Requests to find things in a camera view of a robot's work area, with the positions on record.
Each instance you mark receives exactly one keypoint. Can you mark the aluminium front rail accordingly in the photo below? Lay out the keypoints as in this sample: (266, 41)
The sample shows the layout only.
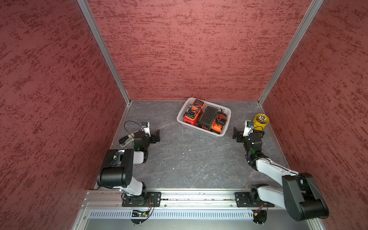
(174, 199)

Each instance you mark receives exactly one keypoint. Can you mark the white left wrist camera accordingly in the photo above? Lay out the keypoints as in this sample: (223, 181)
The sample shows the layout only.
(146, 128)

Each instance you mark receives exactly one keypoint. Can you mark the orange multimeter with probes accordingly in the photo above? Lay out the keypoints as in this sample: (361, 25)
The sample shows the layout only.
(216, 128)

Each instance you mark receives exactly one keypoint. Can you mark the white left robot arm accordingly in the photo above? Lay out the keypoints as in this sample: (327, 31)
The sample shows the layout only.
(116, 171)

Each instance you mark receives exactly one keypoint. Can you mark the orange grey multimeter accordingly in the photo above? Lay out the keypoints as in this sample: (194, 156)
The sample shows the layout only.
(197, 105)

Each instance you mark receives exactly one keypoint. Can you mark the white plastic basket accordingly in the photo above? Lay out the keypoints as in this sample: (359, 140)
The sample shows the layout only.
(185, 107)

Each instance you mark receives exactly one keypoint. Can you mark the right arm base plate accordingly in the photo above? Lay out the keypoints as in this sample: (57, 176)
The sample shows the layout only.
(250, 200)

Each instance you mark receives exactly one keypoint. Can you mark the green black multimeter face down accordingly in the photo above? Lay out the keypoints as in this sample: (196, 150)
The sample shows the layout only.
(206, 120)

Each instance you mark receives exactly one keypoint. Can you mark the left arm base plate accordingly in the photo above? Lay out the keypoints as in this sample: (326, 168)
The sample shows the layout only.
(146, 200)

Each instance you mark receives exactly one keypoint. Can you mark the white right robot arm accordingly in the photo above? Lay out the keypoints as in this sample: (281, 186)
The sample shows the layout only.
(299, 195)

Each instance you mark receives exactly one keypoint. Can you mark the bright red multimeter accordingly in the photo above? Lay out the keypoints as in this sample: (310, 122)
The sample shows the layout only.
(191, 117)

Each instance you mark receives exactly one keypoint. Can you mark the right aluminium corner post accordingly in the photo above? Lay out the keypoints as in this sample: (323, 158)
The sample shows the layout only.
(311, 12)

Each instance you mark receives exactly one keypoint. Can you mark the aluminium corner post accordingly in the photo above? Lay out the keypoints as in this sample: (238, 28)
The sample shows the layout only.
(88, 15)
(311, 12)

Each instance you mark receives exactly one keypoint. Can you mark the left aluminium corner post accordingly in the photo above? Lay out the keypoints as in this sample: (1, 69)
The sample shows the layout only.
(88, 15)

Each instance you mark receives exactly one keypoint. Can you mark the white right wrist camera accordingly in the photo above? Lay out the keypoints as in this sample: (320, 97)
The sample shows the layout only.
(249, 126)

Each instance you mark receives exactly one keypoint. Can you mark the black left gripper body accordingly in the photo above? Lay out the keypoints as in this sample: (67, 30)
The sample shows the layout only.
(148, 141)

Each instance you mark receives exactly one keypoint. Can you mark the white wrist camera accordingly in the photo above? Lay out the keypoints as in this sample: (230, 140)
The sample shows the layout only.
(249, 126)
(146, 128)

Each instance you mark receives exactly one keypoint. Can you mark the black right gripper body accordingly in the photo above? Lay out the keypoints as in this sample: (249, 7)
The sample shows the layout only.
(246, 146)

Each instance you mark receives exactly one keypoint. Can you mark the yellow pen cup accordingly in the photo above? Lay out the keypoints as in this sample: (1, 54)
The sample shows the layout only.
(260, 122)

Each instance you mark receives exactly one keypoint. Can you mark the white black stapler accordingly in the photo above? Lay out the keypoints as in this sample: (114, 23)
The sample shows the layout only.
(126, 140)

